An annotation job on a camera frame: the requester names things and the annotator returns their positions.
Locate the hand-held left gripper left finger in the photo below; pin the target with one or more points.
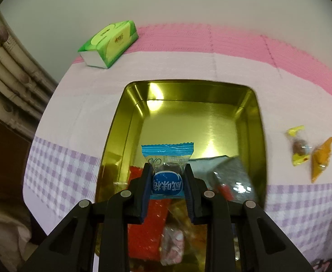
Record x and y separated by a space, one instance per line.
145 195

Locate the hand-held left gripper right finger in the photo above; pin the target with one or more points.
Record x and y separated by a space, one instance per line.
189 195

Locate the amber clear snack packet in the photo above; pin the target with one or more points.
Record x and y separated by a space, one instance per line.
191 223

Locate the blue candy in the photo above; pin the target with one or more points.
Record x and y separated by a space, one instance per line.
167 170

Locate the red snack packet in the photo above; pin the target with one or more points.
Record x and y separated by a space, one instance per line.
150 232

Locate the dark blue and teal packet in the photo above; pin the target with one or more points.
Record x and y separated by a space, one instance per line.
234 175

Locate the clear packet of pink snacks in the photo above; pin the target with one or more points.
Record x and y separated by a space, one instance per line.
171 245

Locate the gold metal tin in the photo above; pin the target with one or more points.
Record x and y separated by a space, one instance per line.
188 119

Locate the yellow wrapped candy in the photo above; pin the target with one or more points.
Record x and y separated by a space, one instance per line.
299 147

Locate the orange snack packet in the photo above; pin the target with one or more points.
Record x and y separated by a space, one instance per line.
322 158

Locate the brown wooden wardrobe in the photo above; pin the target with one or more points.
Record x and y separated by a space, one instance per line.
4 161

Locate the beige cloth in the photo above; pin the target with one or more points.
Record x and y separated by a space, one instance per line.
4 232

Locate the green tissue pack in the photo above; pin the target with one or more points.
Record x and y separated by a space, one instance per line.
110 44

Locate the pink foam mat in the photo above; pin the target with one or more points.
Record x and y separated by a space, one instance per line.
239 41

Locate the beige patterned curtain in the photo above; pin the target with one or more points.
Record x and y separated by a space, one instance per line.
10 76

